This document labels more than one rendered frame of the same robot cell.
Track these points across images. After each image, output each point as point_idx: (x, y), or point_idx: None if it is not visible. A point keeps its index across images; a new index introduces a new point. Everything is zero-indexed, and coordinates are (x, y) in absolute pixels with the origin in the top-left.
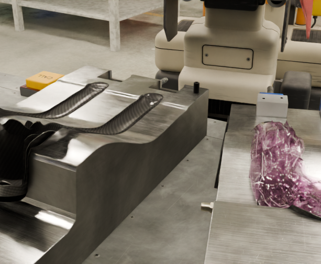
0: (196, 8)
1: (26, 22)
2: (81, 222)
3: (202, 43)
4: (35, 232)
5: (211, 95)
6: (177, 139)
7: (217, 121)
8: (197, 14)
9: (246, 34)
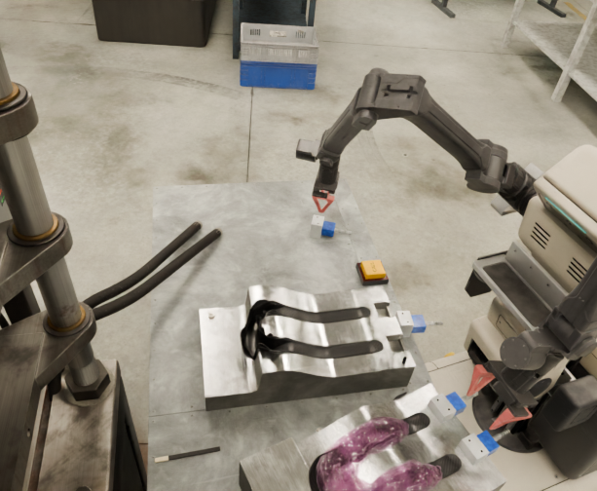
0: None
1: (572, 92)
2: (261, 392)
3: (500, 313)
4: (242, 381)
5: (484, 351)
6: (363, 381)
7: (429, 382)
8: None
9: None
